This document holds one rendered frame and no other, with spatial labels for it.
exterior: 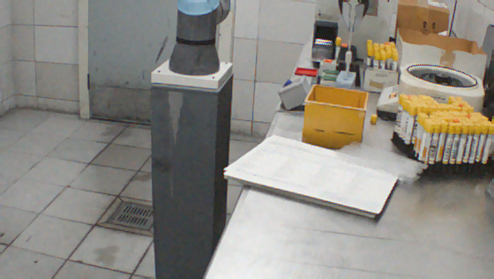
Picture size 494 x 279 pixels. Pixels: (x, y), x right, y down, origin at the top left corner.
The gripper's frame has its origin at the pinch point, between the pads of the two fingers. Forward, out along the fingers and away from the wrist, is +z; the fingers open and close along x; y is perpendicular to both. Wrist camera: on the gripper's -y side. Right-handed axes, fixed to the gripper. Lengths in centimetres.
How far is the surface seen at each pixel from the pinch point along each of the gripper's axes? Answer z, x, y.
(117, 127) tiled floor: 105, 136, 151
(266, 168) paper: 16, 15, -69
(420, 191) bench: 18, -16, -68
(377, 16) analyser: 0.5, -9.5, 32.2
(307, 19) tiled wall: 28, 22, 164
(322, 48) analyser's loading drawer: 12.1, 8.6, 20.9
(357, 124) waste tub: 11, -2, -53
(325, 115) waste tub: 10, 5, -52
